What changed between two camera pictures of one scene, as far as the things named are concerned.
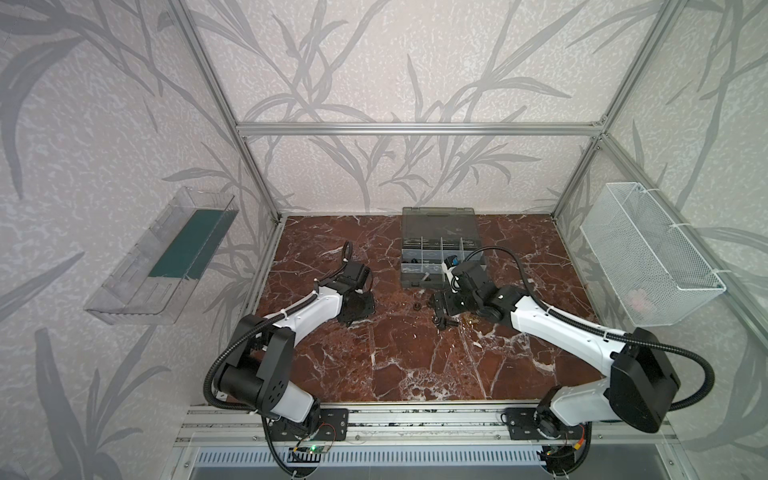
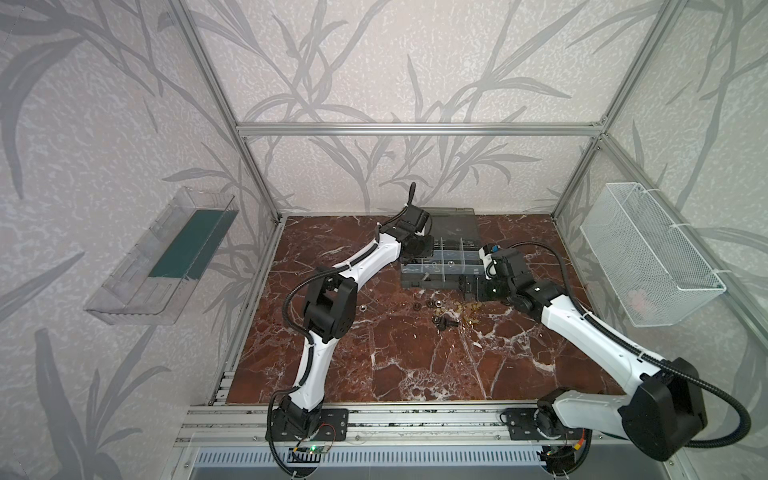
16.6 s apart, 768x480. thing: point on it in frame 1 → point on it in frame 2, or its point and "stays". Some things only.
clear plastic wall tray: [155, 278] stays
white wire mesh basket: [655, 277] stays
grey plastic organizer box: [433, 240] stays
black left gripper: [359, 306] → [422, 246]
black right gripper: [445, 303] → [489, 282]
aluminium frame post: [663, 20] stays
